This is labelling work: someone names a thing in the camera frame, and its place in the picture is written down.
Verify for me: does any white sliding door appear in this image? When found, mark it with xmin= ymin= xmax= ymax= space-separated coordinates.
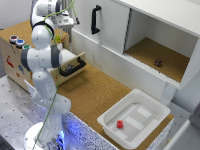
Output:
xmin=71 ymin=0 xmax=131 ymax=56

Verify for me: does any yellow block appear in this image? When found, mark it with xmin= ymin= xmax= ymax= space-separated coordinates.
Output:
xmin=54 ymin=35 xmax=64 ymax=45

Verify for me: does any green cable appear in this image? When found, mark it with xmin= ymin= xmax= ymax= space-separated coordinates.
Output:
xmin=32 ymin=0 xmax=81 ymax=150

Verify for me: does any purple block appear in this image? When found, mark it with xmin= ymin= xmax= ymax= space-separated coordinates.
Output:
xmin=154 ymin=58 xmax=163 ymax=67

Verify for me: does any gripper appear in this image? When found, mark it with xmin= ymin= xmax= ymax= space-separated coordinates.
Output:
xmin=54 ymin=12 xmax=78 ymax=31

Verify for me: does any black drawer handle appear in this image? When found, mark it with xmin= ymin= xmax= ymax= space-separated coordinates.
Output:
xmin=59 ymin=55 xmax=87 ymax=78

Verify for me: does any black door handle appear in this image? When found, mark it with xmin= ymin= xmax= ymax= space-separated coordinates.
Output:
xmin=90 ymin=4 xmax=102 ymax=36

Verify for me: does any white plastic box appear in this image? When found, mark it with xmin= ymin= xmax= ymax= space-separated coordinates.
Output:
xmin=96 ymin=88 xmax=172 ymax=150

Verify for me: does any white cabinet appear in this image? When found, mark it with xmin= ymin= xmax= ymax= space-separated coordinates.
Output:
xmin=68 ymin=0 xmax=200 ymax=108

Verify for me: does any blue button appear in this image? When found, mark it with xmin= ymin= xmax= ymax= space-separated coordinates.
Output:
xmin=15 ymin=38 xmax=26 ymax=48

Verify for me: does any green button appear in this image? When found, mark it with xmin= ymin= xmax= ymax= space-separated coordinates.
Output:
xmin=21 ymin=43 xmax=32 ymax=52

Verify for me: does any wooden drawer box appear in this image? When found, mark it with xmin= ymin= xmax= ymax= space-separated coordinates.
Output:
xmin=0 ymin=19 xmax=71 ymax=93

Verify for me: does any wooden drawer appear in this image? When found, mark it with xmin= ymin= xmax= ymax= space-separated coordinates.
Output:
xmin=47 ymin=49 xmax=87 ymax=81

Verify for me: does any pink block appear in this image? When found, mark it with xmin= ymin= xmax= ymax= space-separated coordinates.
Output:
xmin=116 ymin=120 xmax=125 ymax=129

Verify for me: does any red button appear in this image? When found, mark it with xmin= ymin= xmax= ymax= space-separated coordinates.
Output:
xmin=9 ymin=34 xmax=19 ymax=45

